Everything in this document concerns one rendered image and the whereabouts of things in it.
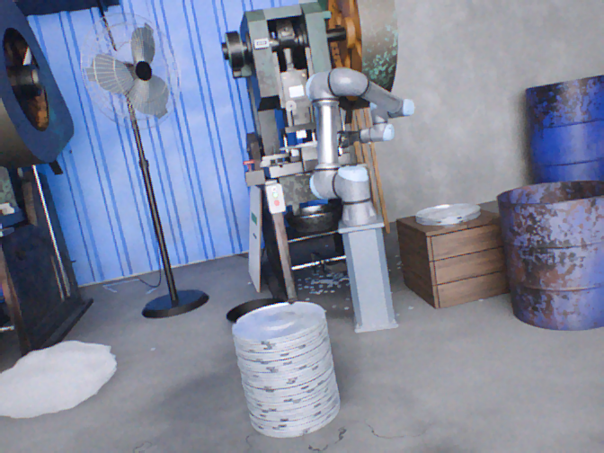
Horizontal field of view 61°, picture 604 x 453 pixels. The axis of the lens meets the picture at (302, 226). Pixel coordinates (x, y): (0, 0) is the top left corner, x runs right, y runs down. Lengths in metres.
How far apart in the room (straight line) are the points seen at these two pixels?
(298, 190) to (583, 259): 1.34
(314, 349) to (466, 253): 1.02
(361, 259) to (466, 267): 0.49
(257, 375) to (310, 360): 0.16
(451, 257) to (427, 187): 2.10
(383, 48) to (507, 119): 2.25
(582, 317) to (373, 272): 0.77
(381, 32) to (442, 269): 1.14
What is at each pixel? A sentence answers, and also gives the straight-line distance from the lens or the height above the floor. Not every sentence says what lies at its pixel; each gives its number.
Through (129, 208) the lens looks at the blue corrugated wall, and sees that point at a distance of 3.99.
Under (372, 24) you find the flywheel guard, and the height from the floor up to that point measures 1.29.
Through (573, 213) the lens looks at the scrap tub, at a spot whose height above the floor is 0.43.
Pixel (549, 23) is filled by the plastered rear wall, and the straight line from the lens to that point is 4.96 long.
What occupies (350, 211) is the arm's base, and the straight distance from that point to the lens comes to 2.09.
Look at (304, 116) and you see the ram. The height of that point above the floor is 0.93.
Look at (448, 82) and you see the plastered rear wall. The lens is 4.44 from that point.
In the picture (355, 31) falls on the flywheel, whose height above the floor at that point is 1.32.
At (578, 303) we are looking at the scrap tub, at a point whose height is 0.10.
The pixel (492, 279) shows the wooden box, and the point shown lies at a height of 0.08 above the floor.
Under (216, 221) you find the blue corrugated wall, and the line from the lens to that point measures 3.97.
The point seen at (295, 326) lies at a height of 0.31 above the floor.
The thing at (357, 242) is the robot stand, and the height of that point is 0.38.
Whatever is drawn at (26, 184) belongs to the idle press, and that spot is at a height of 0.83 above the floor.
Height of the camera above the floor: 0.87
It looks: 11 degrees down
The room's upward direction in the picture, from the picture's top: 10 degrees counter-clockwise
